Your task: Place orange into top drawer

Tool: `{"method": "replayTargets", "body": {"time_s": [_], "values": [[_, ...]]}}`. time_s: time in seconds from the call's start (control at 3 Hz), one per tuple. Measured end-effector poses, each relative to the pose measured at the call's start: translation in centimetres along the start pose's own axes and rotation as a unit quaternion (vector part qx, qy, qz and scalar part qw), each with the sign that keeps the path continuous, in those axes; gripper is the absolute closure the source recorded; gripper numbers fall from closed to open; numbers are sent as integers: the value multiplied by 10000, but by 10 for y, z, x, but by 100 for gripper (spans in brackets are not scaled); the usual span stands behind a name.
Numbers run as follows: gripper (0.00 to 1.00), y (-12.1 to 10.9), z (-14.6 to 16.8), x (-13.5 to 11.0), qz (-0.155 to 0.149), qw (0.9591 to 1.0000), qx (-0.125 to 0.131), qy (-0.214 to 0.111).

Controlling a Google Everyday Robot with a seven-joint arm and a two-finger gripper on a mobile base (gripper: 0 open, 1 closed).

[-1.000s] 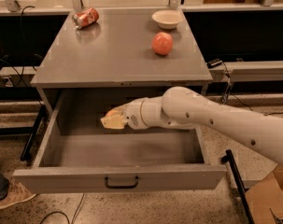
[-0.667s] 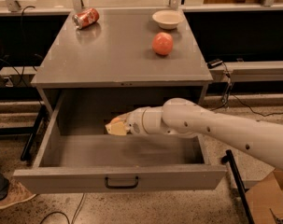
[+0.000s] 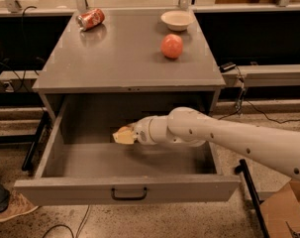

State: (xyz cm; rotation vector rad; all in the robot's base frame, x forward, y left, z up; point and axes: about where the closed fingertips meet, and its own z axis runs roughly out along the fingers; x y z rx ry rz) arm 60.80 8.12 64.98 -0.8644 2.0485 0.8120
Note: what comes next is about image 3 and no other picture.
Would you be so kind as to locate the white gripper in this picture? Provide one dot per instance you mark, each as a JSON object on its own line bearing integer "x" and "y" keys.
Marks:
{"x": 142, "y": 131}

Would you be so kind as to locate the orange fruit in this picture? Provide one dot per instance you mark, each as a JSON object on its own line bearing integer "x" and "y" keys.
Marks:
{"x": 124, "y": 129}

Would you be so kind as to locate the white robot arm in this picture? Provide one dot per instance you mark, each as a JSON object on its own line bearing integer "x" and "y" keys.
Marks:
{"x": 274, "y": 148}

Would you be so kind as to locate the open grey top drawer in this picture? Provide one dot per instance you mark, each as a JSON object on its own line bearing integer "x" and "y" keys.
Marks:
{"x": 82, "y": 162}

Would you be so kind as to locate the grey metal cabinet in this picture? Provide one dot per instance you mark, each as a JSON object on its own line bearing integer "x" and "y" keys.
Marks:
{"x": 123, "y": 55}

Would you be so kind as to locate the black left table leg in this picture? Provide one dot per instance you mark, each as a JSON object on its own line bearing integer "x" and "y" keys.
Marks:
{"x": 27, "y": 164}

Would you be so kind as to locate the red apple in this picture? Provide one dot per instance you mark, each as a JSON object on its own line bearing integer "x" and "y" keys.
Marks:
{"x": 171, "y": 46}

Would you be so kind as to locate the black metal stand leg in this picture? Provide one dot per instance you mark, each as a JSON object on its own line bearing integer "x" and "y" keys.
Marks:
{"x": 242, "y": 168}

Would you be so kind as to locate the red soda can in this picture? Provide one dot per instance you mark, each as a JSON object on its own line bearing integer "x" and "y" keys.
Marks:
{"x": 90, "y": 19}

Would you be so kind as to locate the black power adapter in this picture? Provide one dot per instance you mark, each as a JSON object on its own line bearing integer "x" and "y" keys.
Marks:
{"x": 227, "y": 67}

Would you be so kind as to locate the white bowl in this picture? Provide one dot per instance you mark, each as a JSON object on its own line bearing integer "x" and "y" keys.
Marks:
{"x": 177, "y": 21}

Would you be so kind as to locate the tan shoe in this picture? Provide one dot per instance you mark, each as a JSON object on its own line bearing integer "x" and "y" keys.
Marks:
{"x": 14, "y": 205}

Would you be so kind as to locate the cardboard box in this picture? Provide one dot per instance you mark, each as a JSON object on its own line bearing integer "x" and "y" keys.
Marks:
{"x": 281, "y": 212}

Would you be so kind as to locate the black drawer handle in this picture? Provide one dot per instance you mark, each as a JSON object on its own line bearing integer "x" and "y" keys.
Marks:
{"x": 129, "y": 195}

